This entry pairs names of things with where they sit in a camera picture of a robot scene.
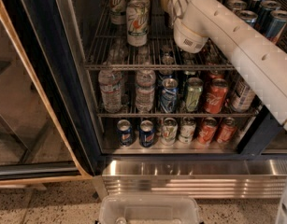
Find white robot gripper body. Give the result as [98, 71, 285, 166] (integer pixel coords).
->
[167, 0, 191, 20]

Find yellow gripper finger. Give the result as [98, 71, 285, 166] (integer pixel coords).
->
[160, 0, 169, 12]

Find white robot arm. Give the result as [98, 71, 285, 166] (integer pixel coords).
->
[161, 0, 287, 224]

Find front white 7up can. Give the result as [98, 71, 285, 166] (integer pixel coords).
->
[126, 1, 149, 47]

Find back left 7up can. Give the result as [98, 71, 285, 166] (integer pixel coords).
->
[109, 0, 126, 25]

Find red bull can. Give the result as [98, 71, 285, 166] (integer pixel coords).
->
[254, 0, 280, 32]
[226, 0, 247, 12]
[237, 10, 258, 27]
[264, 10, 287, 44]

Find green soda can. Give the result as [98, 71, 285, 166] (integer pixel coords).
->
[185, 77, 203, 112]

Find blue Pepsi can middle shelf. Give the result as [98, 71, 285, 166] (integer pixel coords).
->
[160, 78, 179, 113]

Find red Coca-Cola can middle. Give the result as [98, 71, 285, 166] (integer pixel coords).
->
[204, 78, 228, 114]

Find right front Red Bull can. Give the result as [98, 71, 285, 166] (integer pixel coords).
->
[264, 10, 287, 44]

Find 7up can bottom left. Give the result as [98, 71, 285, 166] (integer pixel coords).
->
[161, 118, 178, 145]

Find right Coca-Cola can bottom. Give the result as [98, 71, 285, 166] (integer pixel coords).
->
[216, 117, 237, 144]

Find left Coca-Cola can bottom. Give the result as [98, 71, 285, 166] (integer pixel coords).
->
[197, 117, 218, 145]

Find pepsi can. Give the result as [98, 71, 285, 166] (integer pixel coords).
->
[139, 120, 154, 147]
[117, 119, 133, 147]

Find left Pepsi can bottom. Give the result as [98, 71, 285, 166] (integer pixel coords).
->
[117, 119, 133, 147]

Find glass fridge door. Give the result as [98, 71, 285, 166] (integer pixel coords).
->
[0, 0, 98, 188]

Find steel fridge base grille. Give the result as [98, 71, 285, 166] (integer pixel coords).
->
[93, 160, 287, 199]

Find right water bottle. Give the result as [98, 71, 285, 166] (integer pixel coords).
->
[136, 70, 156, 113]

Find water bottle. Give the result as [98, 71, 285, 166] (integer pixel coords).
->
[98, 69, 122, 113]
[136, 70, 156, 113]

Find left water bottle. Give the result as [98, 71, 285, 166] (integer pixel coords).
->
[98, 69, 122, 113]

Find white labelled bottle right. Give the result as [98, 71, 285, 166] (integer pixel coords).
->
[230, 74, 255, 113]

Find clear plastic bin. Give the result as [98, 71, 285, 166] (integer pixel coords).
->
[98, 194, 200, 224]

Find top wire shelf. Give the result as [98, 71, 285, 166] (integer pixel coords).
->
[85, 0, 235, 71]

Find wire shelf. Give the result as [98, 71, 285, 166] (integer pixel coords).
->
[85, 0, 235, 71]
[97, 106, 259, 118]

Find middle wire shelf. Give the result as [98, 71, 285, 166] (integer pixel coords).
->
[97, 106, 259, 118]

